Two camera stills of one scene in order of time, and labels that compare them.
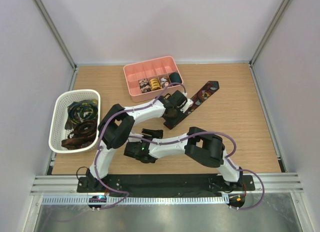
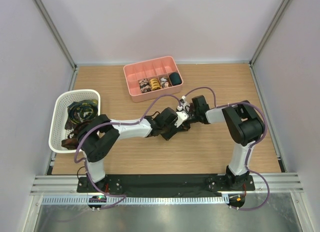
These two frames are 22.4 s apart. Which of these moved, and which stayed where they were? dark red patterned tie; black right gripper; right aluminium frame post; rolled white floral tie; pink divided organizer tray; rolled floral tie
Moved: black right gripper; dark red patterned tie
Stayed: pink divided organizer tray; right aluminium frame post; rolled white floral tie; rolled floral tie
